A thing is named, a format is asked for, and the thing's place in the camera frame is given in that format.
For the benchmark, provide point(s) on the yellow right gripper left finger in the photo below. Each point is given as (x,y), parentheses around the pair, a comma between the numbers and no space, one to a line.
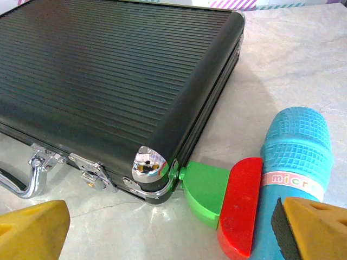
(32,233)

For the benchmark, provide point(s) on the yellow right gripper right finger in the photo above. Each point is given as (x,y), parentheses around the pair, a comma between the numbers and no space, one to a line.
(317,233)

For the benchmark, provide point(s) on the red wooden toy piece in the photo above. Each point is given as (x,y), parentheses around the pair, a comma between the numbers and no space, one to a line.
(240,203)

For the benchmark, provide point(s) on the chrome case latch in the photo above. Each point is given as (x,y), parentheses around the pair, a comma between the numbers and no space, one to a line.
(95,173)

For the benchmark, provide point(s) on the blue toy microphone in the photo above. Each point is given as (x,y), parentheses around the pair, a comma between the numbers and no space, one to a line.
(295,146)

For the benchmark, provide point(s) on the green wooden toy piece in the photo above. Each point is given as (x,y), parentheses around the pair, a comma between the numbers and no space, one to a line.
(203,189)

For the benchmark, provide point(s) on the black ribbed aluminium case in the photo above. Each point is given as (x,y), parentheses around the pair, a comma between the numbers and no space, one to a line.
(108,67)

